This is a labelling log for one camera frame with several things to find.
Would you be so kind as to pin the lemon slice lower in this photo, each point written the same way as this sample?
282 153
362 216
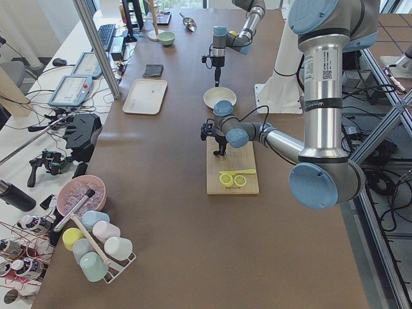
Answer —
226 180

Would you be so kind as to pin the aluminium frame post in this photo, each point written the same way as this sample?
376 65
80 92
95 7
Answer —
87 21

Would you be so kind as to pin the grey folded cloth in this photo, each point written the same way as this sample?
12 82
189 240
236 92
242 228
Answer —
153 70

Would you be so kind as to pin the cream round plate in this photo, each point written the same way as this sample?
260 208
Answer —
217 94

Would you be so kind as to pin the blue teach pendant near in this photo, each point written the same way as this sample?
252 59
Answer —
71 91

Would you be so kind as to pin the white cup rack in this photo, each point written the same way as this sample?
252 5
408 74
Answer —
96 265

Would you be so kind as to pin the green bowl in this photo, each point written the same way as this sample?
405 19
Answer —
166 38

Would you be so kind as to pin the wooden glass stand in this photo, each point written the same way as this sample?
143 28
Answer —
153 34

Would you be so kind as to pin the blue teach pendant far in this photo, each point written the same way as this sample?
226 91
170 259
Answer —
87 65

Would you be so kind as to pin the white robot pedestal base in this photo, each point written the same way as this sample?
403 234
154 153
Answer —
281 91

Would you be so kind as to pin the lemon slice upper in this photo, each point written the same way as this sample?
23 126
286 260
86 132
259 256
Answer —
240 180

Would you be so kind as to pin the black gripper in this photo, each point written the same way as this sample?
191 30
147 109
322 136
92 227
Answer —
221 140
217 63

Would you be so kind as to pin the pink ice bowl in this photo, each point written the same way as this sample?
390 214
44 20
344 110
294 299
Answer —
76 189

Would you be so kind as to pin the lemon slice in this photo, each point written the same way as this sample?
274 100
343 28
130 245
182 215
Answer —
226 180
240 180

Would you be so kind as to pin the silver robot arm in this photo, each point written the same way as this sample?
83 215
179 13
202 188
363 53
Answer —
241 42
323 174

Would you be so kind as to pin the metal ice scoop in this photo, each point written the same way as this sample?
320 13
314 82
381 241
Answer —
189 23

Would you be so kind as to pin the cream rabbit tray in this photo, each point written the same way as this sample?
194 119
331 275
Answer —
145 97

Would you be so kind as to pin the blue teach pendant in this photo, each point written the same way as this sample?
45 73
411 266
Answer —
87 65
71 91

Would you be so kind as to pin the wooden cutting board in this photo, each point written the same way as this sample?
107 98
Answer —
236 159

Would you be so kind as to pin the yellow plastic knife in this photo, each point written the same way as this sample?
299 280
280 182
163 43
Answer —
245 171

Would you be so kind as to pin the metal muddler black tip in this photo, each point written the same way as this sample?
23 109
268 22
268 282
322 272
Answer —
89 193

